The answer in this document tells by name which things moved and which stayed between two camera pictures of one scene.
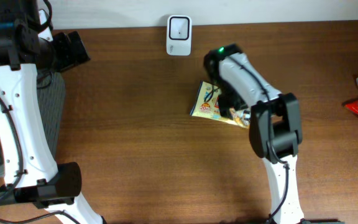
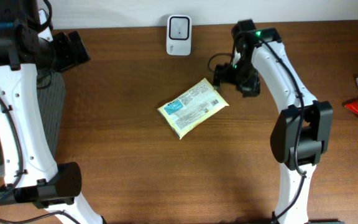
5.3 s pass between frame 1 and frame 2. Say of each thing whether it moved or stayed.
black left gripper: stayed
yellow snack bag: moved
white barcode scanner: stayed
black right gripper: moved
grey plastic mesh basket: stayed
